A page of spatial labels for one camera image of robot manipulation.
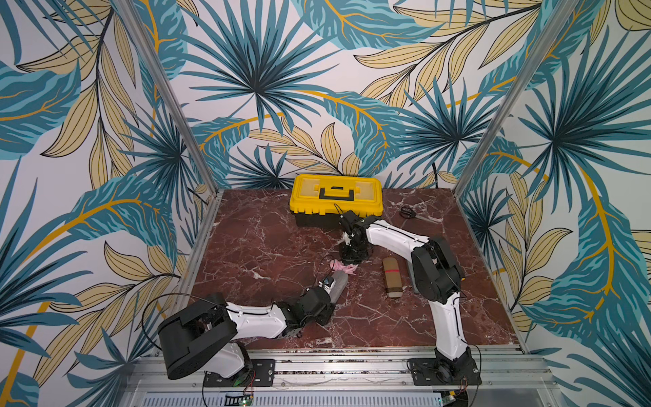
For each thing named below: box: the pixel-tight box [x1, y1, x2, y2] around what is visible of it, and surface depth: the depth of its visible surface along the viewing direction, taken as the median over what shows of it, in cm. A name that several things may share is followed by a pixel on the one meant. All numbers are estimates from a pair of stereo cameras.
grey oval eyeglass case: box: [329, 269, 349, 304], surface depth 90 cm
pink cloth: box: [329, 258, 359, 276], surface depth 94 cm
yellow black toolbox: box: [289, 173, 384, 229], surface depth 97 cm
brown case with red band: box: [383, 256, 404, 299], surface depth 90 cm
